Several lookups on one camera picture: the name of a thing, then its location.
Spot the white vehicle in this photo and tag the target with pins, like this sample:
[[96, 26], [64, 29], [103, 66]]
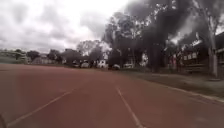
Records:
[[85, 64], [115, 66], [128, 65], [101, 63]]

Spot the row of trees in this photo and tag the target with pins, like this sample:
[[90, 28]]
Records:
[[66, 55]]

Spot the group of large dark trees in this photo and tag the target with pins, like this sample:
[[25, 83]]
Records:
[[150, 33]]

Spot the grey building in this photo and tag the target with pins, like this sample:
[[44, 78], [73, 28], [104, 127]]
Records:
[[41, 60]]

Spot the grass strip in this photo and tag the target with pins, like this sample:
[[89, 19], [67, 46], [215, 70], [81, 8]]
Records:
[[186, 81]]

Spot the dark building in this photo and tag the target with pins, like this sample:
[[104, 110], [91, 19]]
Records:
[[196, 56]]

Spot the tree with pale trunk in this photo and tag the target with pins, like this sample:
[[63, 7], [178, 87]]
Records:
[[213, 56]]

